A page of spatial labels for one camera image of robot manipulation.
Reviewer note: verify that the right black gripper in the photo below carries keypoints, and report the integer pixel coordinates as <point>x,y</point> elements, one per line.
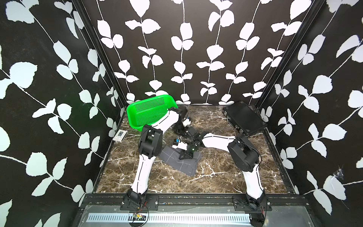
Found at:
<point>186,154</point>

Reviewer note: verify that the dark grey grid pillowcase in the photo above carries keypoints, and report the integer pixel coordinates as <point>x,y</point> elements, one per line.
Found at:
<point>170,155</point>

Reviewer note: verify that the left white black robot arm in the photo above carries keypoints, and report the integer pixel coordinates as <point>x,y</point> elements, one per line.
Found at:
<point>149,147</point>

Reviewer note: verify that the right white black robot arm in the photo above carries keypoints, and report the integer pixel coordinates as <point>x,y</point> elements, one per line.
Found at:
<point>245,156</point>

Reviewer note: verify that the green plastic basket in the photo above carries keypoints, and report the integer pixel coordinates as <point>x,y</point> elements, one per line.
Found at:
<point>149,111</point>

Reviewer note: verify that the black hard case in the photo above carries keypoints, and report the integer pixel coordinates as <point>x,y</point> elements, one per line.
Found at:
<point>243,119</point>

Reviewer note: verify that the small white remote device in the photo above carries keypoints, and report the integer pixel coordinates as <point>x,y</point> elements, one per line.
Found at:
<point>120,135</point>

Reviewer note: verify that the white perforated strip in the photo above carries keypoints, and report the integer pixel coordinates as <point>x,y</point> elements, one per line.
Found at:
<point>178,218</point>

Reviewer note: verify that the small green circuit board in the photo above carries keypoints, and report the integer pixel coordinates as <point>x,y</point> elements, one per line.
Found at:
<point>138,217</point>

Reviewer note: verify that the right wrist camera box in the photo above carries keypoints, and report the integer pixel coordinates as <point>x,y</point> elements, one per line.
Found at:
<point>178,144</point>

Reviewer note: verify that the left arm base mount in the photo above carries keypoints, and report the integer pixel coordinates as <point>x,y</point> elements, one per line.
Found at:
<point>147,202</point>

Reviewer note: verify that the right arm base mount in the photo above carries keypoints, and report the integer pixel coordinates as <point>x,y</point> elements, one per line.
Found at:
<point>250,205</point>

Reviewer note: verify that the black front mounting rail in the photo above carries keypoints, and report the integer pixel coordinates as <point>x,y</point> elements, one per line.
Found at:
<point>193,200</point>

